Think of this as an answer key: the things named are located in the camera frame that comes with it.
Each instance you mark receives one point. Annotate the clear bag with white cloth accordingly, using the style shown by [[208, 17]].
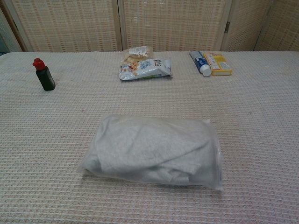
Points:
[[149, 149]]

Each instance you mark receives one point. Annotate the clear plastic zip bag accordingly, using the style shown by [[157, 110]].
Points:
[[163, 154]]

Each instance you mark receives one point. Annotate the small clear pastry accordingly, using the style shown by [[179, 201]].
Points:
[[139, 54]]

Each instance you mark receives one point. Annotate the white blue snack pouch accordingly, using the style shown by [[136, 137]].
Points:
[[147, 69]]

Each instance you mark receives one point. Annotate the blue white toothpaste tube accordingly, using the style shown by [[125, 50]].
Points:
[[200, 62]]

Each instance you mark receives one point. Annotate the beige woven tablecloth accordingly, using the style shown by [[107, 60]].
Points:
[[70, 140]]

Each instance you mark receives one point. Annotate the yellow white carton box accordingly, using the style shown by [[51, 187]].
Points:
[[218, 63]]

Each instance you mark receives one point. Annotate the woven rattan folding screen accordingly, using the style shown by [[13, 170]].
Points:
[[163, 23]]

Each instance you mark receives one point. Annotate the black bottle with red cap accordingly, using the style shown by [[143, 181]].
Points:
[[46, 77]]

